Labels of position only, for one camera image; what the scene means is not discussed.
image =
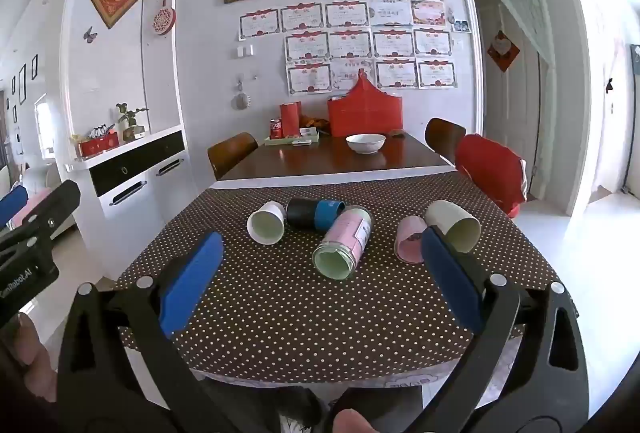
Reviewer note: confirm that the white bowl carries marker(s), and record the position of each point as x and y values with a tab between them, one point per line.
365	143

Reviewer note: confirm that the person's right hand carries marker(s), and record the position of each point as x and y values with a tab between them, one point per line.
352	422

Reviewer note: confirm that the red covered chair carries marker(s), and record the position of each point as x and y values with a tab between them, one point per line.
492	175

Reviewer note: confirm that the white cabinet with black drawer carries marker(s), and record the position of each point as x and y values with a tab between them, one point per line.
135	178

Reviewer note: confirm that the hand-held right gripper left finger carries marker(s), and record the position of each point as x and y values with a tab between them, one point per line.
192	275

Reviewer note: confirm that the wooden dining table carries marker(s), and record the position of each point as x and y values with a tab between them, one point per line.
310	160

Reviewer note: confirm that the butterfly wall decal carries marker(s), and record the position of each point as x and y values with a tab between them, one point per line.
89	35

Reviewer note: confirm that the small wall photo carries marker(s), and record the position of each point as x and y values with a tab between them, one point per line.
460	26

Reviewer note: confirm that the hanging metal strainer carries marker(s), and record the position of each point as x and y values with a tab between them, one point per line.
240	100

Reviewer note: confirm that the red soda can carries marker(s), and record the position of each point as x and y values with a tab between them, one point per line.
276	129

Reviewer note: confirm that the group of wall certificates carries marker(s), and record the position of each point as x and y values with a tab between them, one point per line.
350	43

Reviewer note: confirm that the cream cup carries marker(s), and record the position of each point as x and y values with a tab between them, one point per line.
452	223

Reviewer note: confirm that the large red gift box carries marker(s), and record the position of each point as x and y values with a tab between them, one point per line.
365	113

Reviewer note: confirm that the person's left hand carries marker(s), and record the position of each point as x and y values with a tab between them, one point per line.
27	353

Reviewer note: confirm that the small pink cup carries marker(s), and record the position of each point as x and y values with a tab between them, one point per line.
409	240

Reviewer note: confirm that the pink labelled glass cup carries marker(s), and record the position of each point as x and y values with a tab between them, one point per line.
345	243

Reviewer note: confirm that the brown wooden chair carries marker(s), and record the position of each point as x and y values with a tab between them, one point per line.
442	135
231	154

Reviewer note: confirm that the small red box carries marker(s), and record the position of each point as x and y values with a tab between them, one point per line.
290	120

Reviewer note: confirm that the white light switches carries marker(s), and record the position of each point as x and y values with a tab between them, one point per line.
244	50

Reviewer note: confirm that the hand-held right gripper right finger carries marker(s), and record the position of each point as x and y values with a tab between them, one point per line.
450	273

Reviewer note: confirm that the round red hanging ornament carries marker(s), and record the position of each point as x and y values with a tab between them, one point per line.
163	19

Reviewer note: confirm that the red tissue box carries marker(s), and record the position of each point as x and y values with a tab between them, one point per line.
100	144

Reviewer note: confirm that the white cup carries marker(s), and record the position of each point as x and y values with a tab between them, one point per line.
266	224

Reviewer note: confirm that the black and blue cup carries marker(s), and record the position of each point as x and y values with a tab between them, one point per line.
314	213

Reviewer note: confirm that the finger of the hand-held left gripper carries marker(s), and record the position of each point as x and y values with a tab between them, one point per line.
52	208
12	208

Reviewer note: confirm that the brown polka dot tablecloth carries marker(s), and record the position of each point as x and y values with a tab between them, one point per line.
300	313

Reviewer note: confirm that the green tray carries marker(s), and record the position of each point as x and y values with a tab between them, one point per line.
292	141

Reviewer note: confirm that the white door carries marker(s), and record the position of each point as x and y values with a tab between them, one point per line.
505	78

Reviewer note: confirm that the red diamond door ornament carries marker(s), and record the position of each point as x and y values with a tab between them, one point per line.
503	51

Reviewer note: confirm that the small potted plant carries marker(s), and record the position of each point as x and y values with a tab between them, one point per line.
131	120

